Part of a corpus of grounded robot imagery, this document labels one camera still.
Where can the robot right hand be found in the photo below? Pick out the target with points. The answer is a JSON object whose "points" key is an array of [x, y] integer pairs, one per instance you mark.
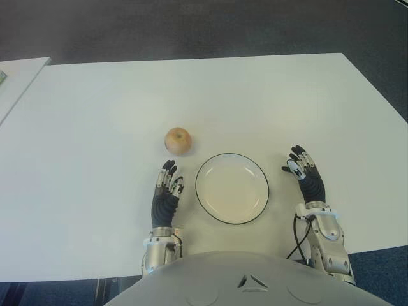
{"points": [[314, 188]]}

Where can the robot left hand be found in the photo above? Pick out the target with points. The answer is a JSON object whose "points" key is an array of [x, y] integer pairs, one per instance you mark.
{"points": [[163, 207]]}

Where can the reddish yellow apple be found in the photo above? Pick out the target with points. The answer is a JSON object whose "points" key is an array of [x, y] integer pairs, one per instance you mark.
{"points": [[178, 141]]}

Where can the robot right arm silver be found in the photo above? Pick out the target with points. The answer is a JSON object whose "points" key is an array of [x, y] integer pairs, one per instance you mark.
{"points": [[330, 236]]}

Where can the white plate with black rim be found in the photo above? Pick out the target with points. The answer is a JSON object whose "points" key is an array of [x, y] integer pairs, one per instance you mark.
{"points": [[232, 189]]}

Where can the grey robot torso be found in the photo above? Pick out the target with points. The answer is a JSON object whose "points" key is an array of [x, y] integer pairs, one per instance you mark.
{"points": [[255, 280]]}

